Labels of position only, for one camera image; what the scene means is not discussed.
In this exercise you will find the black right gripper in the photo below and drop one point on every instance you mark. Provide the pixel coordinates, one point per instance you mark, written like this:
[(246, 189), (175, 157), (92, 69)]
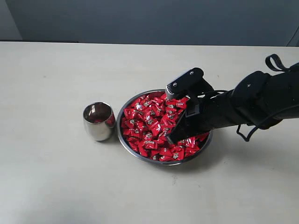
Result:
[(241, 105)]

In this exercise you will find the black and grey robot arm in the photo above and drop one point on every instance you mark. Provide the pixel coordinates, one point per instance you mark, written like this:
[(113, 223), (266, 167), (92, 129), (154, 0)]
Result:
[(280, 98)]

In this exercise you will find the pile of red wrapped candies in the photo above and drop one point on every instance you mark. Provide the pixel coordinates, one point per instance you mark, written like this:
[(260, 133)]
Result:
[(149, 126)]

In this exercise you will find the round metal bowl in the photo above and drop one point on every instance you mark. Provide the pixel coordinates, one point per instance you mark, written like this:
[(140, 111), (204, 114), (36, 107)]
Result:
[(205, 144)]

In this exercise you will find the stainless steel cup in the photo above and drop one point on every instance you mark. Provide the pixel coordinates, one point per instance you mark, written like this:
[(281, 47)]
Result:
[(99, 110)]

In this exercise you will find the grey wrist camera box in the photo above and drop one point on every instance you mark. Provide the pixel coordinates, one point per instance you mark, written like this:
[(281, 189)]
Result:
[(184, 82)]

